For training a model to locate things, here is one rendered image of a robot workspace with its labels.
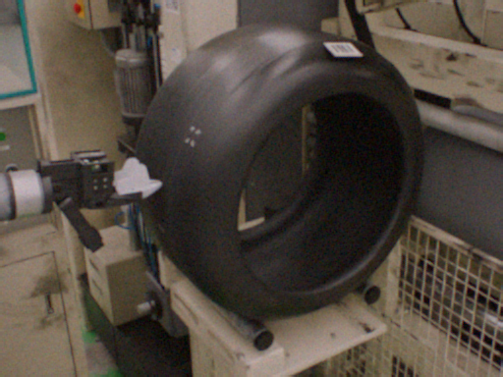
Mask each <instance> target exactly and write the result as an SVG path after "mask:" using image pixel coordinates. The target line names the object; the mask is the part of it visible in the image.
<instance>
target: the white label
mask: <svg viewBox="0 0 503 377"><path fill-rule="evenodd" d="M323 44H324V45H325V46H326V47H327V48H328V49H329V50H330V51H331V52H332V53H333V54H334V55H335V56H362V54H361V53H360V51H358V50H357V49H356V48H355V46H353V45H352V44H351V43H350V42H324V43H323Z"/></svg>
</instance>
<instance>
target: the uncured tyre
mask: <svg viewBox="0 0 503 377"><path fill-rule="evenodd" d="M324 42H350V43H351V44H352V45H353V46H355V48H356V49H357V50H358V51H360V53H361V54H362V56H335V55H334V54H333V53H332V52H331V51H330V50H329V49H328V48H327V47H326V46H325V45H324V44H323V43H324ZM165 86H166V87H167V88H169V89H172V90H174V91H176V92H177V93H179V94H181V97H180V96H179V95H177V94H174V93H172V92H171V91H169V90H167V89H164V87H165ZM308 104H311V105H312V108H313V111H314V115H315V121H316V139H315V146H314V151H313V154H312V157H311V162H310V164H309V167H308V169H307V174H306V176H305V177H304V179H303V180H302V183H301V185H300V186H299V187H298V188H297V191H295V193H294V194H293V195H292V197H291V198H290V199H289V200H288V201H287V203H286V204H285V205H284V206H283V207H282V208H281V209H279V210H278V211H277V212H276V213H274V214H273V216H270V217H269V218H268V219H266V220H265V221H262V222H260V223H259V224H257V225H253V226H252V227H249V228H247V229H244V230H239V207H240V202H241V198H242V194H243V191H244V186H245V182H246V181H247V178H248V176H249V171H250V170H251V168H252V166H253V162H254V161H255V159H256V157H257V156H258V153H259V152H260V151H261V149H262V148H263V146H264V145H265V144H266V143H267V142H268V139H269V138H270V137H272V135H273V134H274V133H275V132H276V131H277V130H278V128H279V127H280V126H281V125H282V124H283V123H285V122H286V121H287V119H289V118H290V117H292V115H293V114H296V113H297V111H299V110H300V109H302V108H304V107H306V106H307V105H308ZM192 123H194V124H196V125H198V126H199V127H200V128H202V129H204V130H203V132H202V134H201V135H200V136H199V140H198V142H197V143H196V146H195V150H192V149H190V148H189V147H186V146H184V145H183V142H184V141H185V137H186V135H187V133H188V132H189V130H190V127H191V125H192ZM135 158H137V160H138V161H139V163H140V164H142V165H144V166H145V167H146V172H147V174H148V177H149V179H150V180H154V181H159V182H161V183H162V184H161V188H159V189H157V190H156V191H154V192H153V193H152V194H151V195H149V196H147V197H145V198H143V199H142V200H141V201H137V203H138V207H139V209H140V214H141V218H142V220H143V223H144V224H145V226H146V230H147V232H148V233H149V234H150V236H151V239H152V240H153V242H154V243H155V244H156V246H157V247H158V249H160V250H161V252H162V254H164V255H165V256H166V258H167V259H169V260H170V261H171V263H172V264H174V265H175V266H176V268H177V269H179V270H180V271H181V273H182V274H184V275H185V277H186V278H187V279H189V280H190V282H191V283H192V284H194V285H195V287H196V288H198V289H199V291H200V292H201V293H203V294H204V296H205V297H208V298H209V300H211V301H212V302H214V303H216V304H217V305H219V306H220V307H224V308H225V309H227V310H229V311H231V312H235V313H237V314H239V315H241V316H244V317H248V318H252V319H256V320H263V321H279V320H287V319H291V318H295V317H302V316H304V315H307V314H309V313H311V312H315V311H316V310H318V309H321V308H322V307H326V306H328V305H330V304H331V303H333V302H336V301H338V300H340V299H341V298H342V297H345V296H346V295H348V294H349V293H351V292H352V291H354V290H355V289H356V288H358V287H359V286H360V285H361V284H362V283H364V281H365V280H366V279H368V278H369V277H370V276H371V275H372V274H374V271H375V270H376V269H378V268H379V266H380V265H381V264H382V263H383V262H384V260H385V259H386V258H387V257H388V255H389V254H390V252H391V251H392V249H394V246H395V244H397V242H398V241H399V238H400V237H401V236H402V235H403V233H404V230H405V229H406V227H407V225H408V223H409V220H410V218H411V215H412V214H413V211H414V207H415V205H416V202H417V200H418V197H419V188H420V185H421V181H422V176H423V139H422V125H421V119H420V115H419V108H418V105H417V102H416V100H415V97H414V94H413V92H412V90H411V88H410V87H409V84H408V82H407V81H406V80H405V79H404V76H402V74H401V73H400V72H399V70H398V69H397V68H396V67H395V66H394V65H393V64H392V63H391V62H390V61H388V60H387V59H386V58H384V56H382V55H380V54H379V52H377V51H375V50H374V49H373V48H371V47H370V46H367V45H365V44H364V43H362V42H360V41H356V40H354V39H352V38H350V37H346V36H340V35H336V34H333V33H330V32H326V31H320V30H316V29H313V28H310V27H301V26H297V25H294V24H290V23H283V22H263V23H258V24H253V25H249V26H246V27H238V28H234V29H232V30H229V31H225V32H224V33H221V34H219V35H218V36H214V37H213V38H212V39H210V40H209V41H206V42H204V44H202V45H201V46H200V47H198V48H197V49H196V50H195V51H193V52H192V53H190V55H189V56H187V57H186V59H184V60H183V61H181V63H180V64H179V65H178V66H176V69H175V70H174V71H172V72H171V75H169V76H168V77H167V79H166V80H165V82H164V83H163V84H161V87H160V88H159V89H158V90H157V92H156V94H155V96H154V98H153V99H152V101H151V104H150V105H149V107H148V109H147V111H146V114H145V117H144V119H143V121H142V124H141V129H140V133H139V136H138V140H137V148H136V153H135ZM157 220H158V221H159V222H160V223H161V225H164V230H165V233H166V237H165V236H164V235H162V234H161V232H160V231H159V228H158V225H157Z"/></svg>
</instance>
